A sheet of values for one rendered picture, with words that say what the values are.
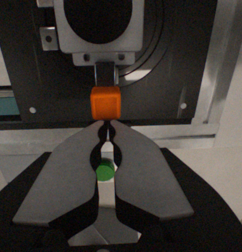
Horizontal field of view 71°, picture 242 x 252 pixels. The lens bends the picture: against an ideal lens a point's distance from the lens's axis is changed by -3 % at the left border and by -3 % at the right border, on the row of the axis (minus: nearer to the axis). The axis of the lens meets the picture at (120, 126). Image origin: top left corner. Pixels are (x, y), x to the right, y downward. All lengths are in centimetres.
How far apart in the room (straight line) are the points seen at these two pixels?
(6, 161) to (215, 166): 47
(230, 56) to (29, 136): 30
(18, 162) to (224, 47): 34
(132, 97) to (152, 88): 3
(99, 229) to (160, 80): 41
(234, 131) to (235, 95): 9
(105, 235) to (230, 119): 41
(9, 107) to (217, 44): 29
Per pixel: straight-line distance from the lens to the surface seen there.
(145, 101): 23
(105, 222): 53
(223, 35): 27
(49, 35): 19
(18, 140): 31
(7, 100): 29
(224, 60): 27
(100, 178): 30
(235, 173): 58
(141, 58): 20
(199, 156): 48
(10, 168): 35
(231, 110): 44
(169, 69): 23
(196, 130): 29
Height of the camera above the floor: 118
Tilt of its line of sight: 60 degrees down
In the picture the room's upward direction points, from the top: 174 degrees clockwise
